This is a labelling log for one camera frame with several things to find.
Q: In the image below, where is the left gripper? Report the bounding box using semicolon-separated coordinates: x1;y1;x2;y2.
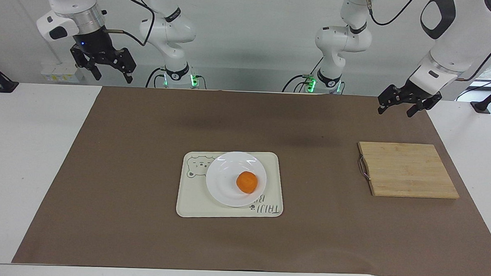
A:
377;78;443;119

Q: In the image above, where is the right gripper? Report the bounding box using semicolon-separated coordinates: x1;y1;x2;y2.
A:
69;24;138;85

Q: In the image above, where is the white plate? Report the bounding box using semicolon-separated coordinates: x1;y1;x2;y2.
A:
205;151;268;209

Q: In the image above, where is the orange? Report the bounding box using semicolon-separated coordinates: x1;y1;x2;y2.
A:
236;171;259;194

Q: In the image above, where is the wooden cutting board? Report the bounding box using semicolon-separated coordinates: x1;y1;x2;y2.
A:
356;141;462;200

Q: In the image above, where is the black stand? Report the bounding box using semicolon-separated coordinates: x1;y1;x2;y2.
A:
470;79;491;114
0;60;20;94

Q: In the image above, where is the cream tray with bear print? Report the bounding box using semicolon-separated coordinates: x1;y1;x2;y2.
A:
176;149;285;221

